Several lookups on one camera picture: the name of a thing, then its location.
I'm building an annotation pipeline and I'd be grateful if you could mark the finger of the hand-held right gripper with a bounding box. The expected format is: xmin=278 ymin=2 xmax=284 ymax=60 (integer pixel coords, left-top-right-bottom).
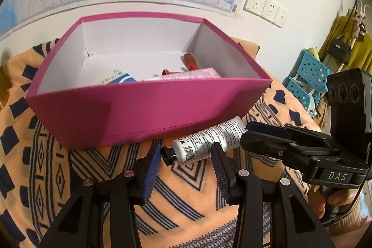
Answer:
xmin=241 ymin=132 xmax=314 ymax=164
xmin=246 ymin=121 xmax=329 ymax=147

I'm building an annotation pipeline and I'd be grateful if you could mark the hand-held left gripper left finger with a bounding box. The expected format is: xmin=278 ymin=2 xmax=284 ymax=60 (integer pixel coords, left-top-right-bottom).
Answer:
xmin=38 ymin=143 xmax=162 ymax=248

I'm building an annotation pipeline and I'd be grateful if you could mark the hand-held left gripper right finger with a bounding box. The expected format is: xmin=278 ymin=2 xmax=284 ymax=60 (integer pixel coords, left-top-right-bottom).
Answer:
xmin=211 ymin=142 xmax=332 ymax=248

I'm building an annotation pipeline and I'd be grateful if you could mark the white tube with black cap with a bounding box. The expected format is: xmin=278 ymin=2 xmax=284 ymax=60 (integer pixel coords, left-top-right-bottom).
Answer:
xmin=161 ymin=116 xmax=247 ymax=165

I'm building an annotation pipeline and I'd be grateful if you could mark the pink cardboard box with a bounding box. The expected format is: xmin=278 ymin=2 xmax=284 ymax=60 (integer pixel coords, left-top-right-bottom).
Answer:
xmin=26 ymin=12 xmax=273 ymax=150

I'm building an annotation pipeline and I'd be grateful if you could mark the blue medicine box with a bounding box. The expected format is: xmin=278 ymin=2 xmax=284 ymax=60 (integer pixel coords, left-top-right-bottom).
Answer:
xmin=94 ymin=68 xmax=138 ymax=86

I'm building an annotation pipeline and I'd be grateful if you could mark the person's right forearm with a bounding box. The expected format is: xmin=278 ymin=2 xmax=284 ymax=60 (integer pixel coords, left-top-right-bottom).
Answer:
xmin=320 ymin=202 xmax=372 ymax=248

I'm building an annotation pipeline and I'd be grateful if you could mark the person's right hand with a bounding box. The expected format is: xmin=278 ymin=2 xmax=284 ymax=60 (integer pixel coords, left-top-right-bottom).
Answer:
xmin=309 ymin=187 xmax=359 ymax=218

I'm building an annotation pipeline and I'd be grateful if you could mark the blue perforated rack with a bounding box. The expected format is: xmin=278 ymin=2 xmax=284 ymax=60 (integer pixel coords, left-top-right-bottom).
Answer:
xmin=283 ymin=49 xmax=333 ymax=118

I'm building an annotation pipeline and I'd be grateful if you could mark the yellow green hanging garment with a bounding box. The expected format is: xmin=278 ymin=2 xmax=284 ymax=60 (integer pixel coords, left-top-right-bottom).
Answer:
xmin=318 ymin=16 xmax=372 ymax=74

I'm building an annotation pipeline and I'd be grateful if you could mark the black handbag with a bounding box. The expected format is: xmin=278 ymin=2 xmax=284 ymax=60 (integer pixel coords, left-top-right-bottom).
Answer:
xmin=328 ymin=36 xmax=353 ymax=64

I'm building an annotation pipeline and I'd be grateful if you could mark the small hanging charm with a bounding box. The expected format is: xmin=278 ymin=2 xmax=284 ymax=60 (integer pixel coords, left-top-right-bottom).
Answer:
xmin=356 ymin=14 xmax=367 ymax=39

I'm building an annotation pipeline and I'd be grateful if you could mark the orange patterned tablecloth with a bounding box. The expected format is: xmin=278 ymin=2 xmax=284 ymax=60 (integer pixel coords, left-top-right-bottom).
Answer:
xmin=0 ymin=37 xmax=329 ymax=248

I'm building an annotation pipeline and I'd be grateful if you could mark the white wall switch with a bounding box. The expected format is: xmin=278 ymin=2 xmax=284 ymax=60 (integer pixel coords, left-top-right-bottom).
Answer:
xmin=273 ymin=7 xmax=287 ymax=28

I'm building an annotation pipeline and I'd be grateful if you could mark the white wall socket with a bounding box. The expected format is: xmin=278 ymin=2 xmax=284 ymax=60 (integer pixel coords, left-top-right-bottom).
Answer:
xmin=243 ymin=0 xmax=268 ymax=15
xmin=262 ymin=0 xmax=279 ymax=22

